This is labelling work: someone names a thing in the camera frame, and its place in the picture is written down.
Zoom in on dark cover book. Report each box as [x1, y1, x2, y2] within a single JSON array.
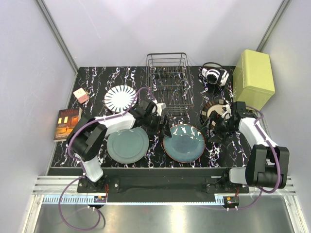
[[53, 107, 82, 142]]

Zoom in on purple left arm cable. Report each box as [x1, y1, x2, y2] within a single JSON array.
[[59, 86, 156, 230]]

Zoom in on yellow green box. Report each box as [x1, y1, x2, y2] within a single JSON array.
[[232, 50, 275, 110]]

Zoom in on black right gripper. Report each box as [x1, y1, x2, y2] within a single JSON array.
[[197, 110, 236, 144]]

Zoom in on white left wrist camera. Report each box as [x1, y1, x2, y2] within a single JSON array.
[[156, 102, 166, 116]]

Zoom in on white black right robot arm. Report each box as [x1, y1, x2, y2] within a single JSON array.
[[199, 100, 290, 193]]

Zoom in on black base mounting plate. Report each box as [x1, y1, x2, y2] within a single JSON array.
[[46, 166, 282, 204]]

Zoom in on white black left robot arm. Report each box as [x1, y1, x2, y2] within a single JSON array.
[[66, 100, 172, 192]]

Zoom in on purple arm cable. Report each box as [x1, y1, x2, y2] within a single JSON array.
[[194, 105, 284, 211], [59, 86, 156, 230]]

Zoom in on brown cream checkered plate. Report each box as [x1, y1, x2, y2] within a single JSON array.
[[200, 99, 231, 122]]

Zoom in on dark blue glazed plate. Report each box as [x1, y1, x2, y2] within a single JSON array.
[[163, 124, 205, 163]]

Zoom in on pink cube socket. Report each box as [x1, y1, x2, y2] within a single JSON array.
[[73, 88, 89, 104]]

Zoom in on light teal plate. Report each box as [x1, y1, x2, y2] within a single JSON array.
[[107, 128, 149, 164]]

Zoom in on aluminium rail frame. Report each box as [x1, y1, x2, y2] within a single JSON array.
[[23, 181, 311, 233]]

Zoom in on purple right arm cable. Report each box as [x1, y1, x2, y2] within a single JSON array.
[[194, 105, 284, 211]]

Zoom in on white blue striped plate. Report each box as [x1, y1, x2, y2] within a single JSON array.
[[104, 85, 136, 113]]

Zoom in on dark wire dish rack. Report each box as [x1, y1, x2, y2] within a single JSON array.
[[146, 52, 194, 115]]

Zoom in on black white headphones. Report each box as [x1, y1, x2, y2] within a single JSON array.
[[201, 62, 230, 87]]

